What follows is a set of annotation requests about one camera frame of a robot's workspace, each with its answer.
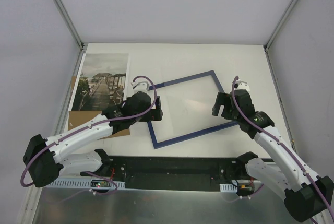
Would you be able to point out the white cable duct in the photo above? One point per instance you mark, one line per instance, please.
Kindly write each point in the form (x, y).
(96, 184)
(228, 188)

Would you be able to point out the pier landscape photo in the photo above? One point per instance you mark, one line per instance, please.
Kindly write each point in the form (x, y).
(101, 81)

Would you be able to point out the right white cable duct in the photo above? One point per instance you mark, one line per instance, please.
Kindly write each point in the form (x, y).
(228, 188)

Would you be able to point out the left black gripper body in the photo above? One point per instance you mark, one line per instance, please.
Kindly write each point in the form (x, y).
(155, 109)

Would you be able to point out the transparent plastic sheet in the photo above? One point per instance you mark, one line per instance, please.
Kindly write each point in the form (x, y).
(187, 107)

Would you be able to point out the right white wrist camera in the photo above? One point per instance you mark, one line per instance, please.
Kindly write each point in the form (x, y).
(241, 85)

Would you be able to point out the left white cable duct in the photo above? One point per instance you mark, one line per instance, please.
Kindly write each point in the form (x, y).
(96, 184)

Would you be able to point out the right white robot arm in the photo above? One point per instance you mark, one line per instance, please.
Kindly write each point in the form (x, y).
(304, 192)

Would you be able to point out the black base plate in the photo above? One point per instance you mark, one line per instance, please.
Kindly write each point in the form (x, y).
(174, 173)

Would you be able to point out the brown cardboard backing board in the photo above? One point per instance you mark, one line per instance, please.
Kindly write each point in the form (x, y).
(76, 118)

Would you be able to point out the left aluminium corner post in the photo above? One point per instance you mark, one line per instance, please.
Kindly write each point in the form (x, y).
(68, 22)

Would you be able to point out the blue wooden picture frame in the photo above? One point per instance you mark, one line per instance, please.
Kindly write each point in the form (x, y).
(172, 141)

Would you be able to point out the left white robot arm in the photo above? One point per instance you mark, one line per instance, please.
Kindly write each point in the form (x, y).
(47, 158)

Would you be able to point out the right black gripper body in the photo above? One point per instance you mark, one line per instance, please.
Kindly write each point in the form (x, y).
(223, 105)

